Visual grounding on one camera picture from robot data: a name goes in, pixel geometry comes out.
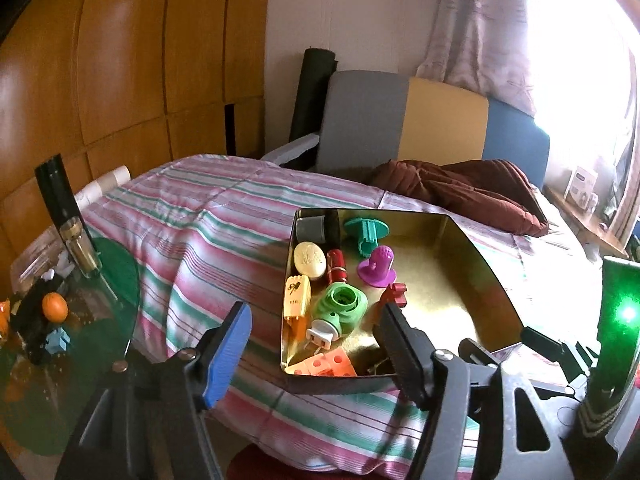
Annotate red metal capsule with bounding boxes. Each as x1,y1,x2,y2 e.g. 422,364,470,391
326,248,349,286

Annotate white plug adapter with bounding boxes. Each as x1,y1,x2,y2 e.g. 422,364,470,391
305,321,341,352

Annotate cream plastic toy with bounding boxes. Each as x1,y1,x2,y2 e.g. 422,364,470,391
283,275,312,343

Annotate purple plastic thimble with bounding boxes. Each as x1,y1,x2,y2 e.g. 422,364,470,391
357,244,399,288

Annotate black object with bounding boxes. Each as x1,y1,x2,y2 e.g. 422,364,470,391
10,280,71,366

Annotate white plastic tube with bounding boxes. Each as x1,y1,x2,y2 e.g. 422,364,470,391
74,165,132,207

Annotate dark red toy piece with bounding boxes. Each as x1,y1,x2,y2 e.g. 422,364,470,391
378,282,408,311

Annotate black rolled mat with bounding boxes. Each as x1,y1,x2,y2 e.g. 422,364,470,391
289,48,338,143

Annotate wooden window shelf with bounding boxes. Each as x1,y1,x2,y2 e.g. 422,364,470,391
542,185,631,260

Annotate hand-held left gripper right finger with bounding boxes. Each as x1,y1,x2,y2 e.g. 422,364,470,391
372,303,574,480

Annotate cream oval soap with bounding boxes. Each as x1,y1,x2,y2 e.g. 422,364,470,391
293,242,328,281

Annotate orange fruit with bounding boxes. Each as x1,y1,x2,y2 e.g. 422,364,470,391
41,292,69,322

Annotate green glass side table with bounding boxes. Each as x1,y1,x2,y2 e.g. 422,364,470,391
0,237,141,458

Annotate orange perforated block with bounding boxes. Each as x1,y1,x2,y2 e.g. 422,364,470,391
285,347,357,377

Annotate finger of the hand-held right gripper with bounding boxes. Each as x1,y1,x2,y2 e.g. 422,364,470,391
519,325,599,387
457,337,503,376

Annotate black silver cylinder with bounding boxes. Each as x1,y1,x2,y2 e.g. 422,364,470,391
295,211,341,245

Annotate green plastic spool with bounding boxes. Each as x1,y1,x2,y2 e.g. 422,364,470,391
344,217,390,256

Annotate gold tin tray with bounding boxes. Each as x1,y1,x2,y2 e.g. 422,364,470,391
280,207,525,396

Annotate clear plastic container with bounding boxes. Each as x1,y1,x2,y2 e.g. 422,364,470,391
9,225,81,296

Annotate white carton box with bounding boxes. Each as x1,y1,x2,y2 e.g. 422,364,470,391
564,165,599,208

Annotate pale patterned curtain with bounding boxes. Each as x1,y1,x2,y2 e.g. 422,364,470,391
416,0,538,116

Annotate white bed rail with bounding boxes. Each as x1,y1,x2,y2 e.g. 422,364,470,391
260,132,321,168

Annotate brown pillow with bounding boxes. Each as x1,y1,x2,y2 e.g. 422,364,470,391
369,159,550,237

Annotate striped blanket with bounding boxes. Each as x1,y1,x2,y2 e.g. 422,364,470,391
75,154,606,476

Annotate light green round toy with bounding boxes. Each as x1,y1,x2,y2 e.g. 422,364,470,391
312,282,369,346

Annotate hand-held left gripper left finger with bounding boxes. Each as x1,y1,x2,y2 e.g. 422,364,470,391
55,301,253,480

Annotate grey yellow blue headboard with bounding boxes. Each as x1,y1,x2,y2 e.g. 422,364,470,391
315,70,551,191

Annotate black capped glass bottle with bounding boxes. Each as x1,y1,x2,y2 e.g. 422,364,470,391
34,156,103,281

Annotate wooden wardrobe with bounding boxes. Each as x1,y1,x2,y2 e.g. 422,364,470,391
0,0,273,281

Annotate light blue toy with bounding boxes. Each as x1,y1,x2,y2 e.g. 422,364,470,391
44,327,71,356

